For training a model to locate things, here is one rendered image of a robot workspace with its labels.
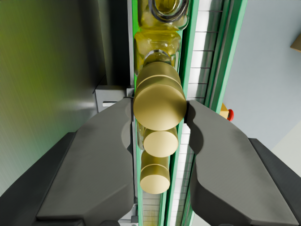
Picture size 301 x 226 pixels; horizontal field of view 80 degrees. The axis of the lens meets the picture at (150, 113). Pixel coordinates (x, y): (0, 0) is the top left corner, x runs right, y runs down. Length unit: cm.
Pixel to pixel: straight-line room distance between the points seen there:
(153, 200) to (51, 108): 59
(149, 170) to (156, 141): 5
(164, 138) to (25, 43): 15
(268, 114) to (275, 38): 25
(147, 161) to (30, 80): 14
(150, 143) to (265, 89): 56
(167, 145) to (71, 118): 15
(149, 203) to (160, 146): 60
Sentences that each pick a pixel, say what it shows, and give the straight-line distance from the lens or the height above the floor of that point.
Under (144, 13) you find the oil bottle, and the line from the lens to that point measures 20.
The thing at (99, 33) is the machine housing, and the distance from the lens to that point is 54.
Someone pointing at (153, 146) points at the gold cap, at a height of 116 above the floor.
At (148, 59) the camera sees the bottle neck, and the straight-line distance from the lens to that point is 18.
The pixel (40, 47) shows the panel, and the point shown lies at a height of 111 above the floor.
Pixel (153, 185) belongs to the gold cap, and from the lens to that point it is 22.
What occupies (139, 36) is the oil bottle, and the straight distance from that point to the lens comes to 22.
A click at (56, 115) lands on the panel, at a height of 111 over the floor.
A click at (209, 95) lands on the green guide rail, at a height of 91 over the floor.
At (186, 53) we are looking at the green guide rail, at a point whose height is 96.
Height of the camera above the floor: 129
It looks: 59 degrees down
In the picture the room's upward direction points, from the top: 178 degrees counter-clockwise
